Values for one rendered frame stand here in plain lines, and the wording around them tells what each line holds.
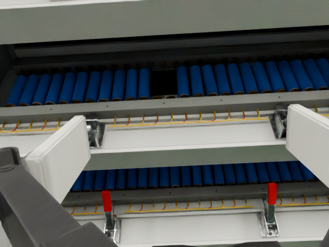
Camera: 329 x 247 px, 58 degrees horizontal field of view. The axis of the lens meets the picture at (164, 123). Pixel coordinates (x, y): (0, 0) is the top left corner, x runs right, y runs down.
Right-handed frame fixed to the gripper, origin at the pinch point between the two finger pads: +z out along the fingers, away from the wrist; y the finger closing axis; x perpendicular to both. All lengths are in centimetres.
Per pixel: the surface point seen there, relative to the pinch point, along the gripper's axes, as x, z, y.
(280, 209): -23.8, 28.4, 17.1
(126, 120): -5.2, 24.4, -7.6
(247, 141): -8.3, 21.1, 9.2
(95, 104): -2.7, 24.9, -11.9
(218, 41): 4.9, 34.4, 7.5
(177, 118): -5.3, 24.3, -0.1
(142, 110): -3.7, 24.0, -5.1
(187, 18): 7.9, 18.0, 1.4
